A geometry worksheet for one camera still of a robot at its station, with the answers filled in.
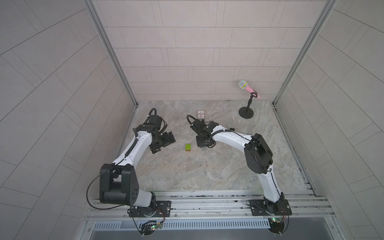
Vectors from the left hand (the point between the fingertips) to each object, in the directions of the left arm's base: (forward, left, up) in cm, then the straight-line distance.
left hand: (171, 141), depth 86 cm
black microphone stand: (+30, -51, -7) cm, 60 cm away
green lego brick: (0, -9, -6) cm, 11 cm away
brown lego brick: (-1, -9, -8) cm, 12 cm away
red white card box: (+27, -17, -6) cm, 33 cm away
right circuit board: (-38, -52, -9) cm, 65 cm away
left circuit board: (-39, +7, -11) cm, 41 cm away
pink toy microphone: (+30, -43, +19) cm, 56 cm away
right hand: (+2, -18, -7) cm, 19 cm away
